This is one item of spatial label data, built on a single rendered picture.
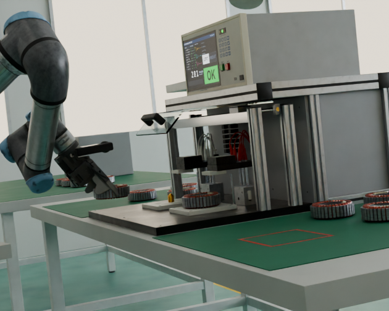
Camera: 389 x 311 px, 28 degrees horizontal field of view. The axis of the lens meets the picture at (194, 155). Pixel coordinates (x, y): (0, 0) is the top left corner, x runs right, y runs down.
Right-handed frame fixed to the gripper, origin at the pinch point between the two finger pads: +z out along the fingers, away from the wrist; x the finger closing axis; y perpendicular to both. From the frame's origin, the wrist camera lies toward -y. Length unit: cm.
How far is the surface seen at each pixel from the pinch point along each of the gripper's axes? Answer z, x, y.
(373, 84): 16, 47, -69
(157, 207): 10.9, 7.0, -6.3
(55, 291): 36, -89, 26
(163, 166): 122, -447, -148
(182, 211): 10.9, 27.4, -6.2
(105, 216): 4.0, -0.6, 6.4
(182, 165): 8.0, 1.9, -22.7
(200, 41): -19, 7, -51
